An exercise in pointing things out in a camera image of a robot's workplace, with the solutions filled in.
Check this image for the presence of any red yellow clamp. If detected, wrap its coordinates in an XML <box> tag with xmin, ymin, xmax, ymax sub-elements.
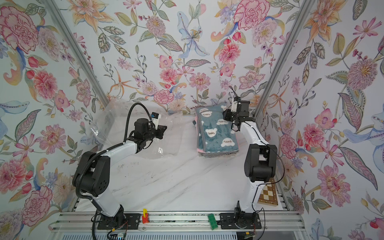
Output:
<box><xmin>142</xmin><ymin>209</ymin><xmax>150</xmax><ymax>224</ymax></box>

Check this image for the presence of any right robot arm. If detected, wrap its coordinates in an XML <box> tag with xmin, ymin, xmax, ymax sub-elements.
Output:
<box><xmin>223</xmin><ymin>97</ymin><xmax>277</xmax><ymax>223</ymax></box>

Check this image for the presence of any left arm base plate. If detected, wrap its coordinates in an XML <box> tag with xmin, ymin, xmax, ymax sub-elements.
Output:
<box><xmin>97</xmin><ymin>213</ymin><xmax>141</xmax><ymax>230</ymax></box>

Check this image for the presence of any aluminium corner post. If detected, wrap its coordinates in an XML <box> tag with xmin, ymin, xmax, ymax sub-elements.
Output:
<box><xmin>254</xmin><ymin>1</ymin><xmax>314</xmax><ymax>118</ymax></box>
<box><xmin>43</xmin><ymin>1</ymin><xmax>120</xmax><ymax>117</ymax></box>

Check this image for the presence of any left black corrugated cable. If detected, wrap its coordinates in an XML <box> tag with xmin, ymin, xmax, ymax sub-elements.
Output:
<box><xmin>74</xmin><ymin>102</ymin><xmax>152</xmax><ymax>200</ymax></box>

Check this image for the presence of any grey fuzzy blanket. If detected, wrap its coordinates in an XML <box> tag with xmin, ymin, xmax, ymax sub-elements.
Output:
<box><xmin>198</xmin><ymin>151</ymin><xmax>239</xmax><ymax>158</ymax></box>

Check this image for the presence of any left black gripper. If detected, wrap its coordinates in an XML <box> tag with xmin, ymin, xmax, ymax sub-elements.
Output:
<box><xmin>142</xmin><ymin>125</ymin><xmax>168</xmax><ymax>143</ymax></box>

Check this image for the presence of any aluminium front rail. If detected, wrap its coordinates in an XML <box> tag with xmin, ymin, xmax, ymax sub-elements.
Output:
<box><xmin>49</xmin><ymin>211</ymin><xmax>306</xmax><ymax>233</ymax></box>

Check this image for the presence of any right aluminium corner post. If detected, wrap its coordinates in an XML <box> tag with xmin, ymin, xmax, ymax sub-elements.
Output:
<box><xmin>254</xmin><ymin>1</ymin><xmax>314</xmax><ymax>118</ymax></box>

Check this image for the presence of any pink blanket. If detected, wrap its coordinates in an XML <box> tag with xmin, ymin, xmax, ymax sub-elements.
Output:
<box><xmin>194</xmin><ymin>117</ymin><xmax>207</xmax><ymax>153</ymax></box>

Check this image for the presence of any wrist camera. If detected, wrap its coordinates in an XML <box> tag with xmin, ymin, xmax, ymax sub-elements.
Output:
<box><xmin>231</xmin><ymin>101</ymin><xmax>239</xmax><ymax>113</ymax></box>
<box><xmin>151</xmin><ymin>112</ymin><xmax>162</xmax><ymax>130</ymax></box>

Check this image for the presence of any wooden chessboard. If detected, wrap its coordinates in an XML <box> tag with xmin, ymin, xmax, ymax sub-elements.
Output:
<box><xmin>258</xmin><ymin>180</ymin><xmax>279</xmax><ymax>206</ymax></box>

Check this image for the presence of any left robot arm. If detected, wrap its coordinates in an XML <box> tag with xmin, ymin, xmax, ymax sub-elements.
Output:
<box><xmin>72</xmin><ymin>118</ymin><xmax>167</xmax><ymax>226</ymax></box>

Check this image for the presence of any left aluminium corner post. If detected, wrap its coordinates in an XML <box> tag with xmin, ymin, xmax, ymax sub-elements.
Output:
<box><xmin>43</xmin><ymin>1</ymin><xmax>120</xmax><ymax>117</ymax></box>

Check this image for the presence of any green block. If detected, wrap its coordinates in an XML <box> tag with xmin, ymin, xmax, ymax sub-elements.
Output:
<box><xmin>207</xmin><ymin>214</ymin><xmax>219</xmax><ymax>230</ymax></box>

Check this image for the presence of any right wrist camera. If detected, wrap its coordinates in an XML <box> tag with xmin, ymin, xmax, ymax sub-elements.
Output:
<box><xmin>231</xmin><ymin>101</ymin><xmax>239</xmax><ymax>113</ymax></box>

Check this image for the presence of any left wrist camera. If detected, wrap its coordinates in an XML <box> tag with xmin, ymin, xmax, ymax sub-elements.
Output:
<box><xmin>151</xmin><ymin>112</ymin><xmax>162</xmax><ymax>130</ymax></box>

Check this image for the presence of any clear plastic vacuum bag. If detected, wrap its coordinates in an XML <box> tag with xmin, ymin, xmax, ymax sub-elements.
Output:
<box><xmin>91</xmin><ymin>100</ymin><xmax>185</xmax><ymax>160</ymax></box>

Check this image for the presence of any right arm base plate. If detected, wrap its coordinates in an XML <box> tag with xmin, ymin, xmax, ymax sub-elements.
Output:
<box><xmin>219</xmin><ymin>213</ymin><xmax>262</xmax><ymax>230</ymax></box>

